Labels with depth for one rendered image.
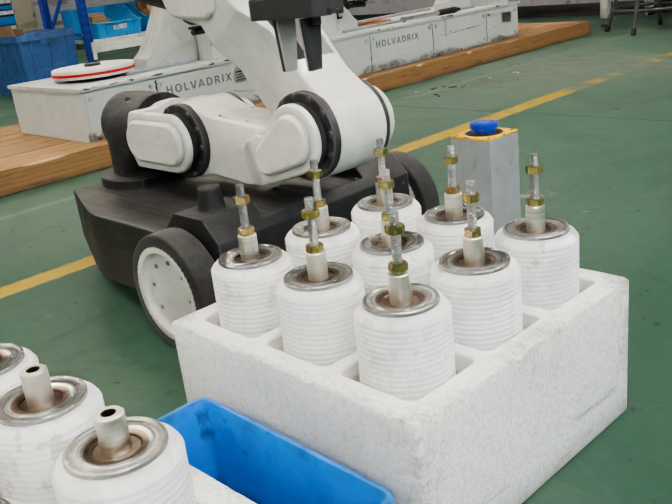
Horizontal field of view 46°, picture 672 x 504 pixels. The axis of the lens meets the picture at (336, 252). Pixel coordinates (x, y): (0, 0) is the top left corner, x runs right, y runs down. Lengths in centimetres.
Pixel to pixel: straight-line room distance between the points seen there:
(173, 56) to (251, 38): 193
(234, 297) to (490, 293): 29
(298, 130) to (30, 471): 71
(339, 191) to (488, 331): 64
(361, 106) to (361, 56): 242
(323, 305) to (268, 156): 52
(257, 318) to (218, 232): 36
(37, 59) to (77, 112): 245
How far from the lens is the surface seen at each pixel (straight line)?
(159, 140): 155
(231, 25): 134
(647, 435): 104
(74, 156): 278
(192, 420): 93
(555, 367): 89
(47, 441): 68
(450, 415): 75
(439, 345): 76
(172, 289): 130
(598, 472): 97
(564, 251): 92
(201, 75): 312
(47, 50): 538
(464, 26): 428
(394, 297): 77
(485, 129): 116
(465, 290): 82
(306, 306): 82
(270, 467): 87
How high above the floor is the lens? 56
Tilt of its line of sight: 20 degrees down
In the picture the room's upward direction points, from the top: 7 degrees counter-clockwise
